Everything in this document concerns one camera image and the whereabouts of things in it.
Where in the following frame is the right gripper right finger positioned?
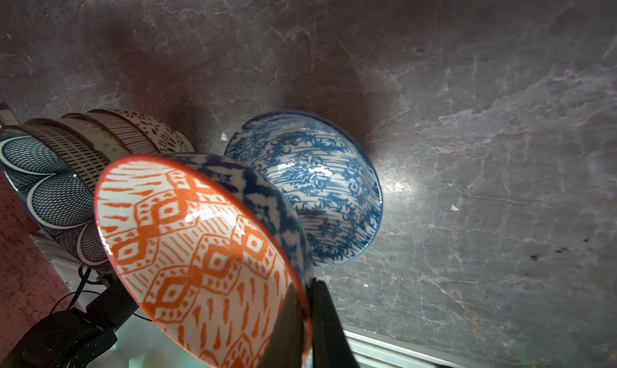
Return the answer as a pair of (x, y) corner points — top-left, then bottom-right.
(311, 279), (359, 368)

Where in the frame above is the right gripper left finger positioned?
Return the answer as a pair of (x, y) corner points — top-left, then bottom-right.
(259, 284), (305, 368)

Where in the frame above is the red patterned bowl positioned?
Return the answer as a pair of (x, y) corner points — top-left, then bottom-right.
(94, 153), (314, 367)

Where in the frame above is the dark petal pattern bowl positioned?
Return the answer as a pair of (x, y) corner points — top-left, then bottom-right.
(1, 128), (112, 273)

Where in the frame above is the pink striped bowl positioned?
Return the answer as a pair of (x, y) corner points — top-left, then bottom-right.
(62, 109), (159, 154)

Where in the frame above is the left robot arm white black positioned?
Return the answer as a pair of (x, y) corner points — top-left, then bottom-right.
(1, 281), (138, 367)

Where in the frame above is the blue damask bowl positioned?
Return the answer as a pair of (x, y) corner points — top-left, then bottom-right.
(224, 110), (383, 267)

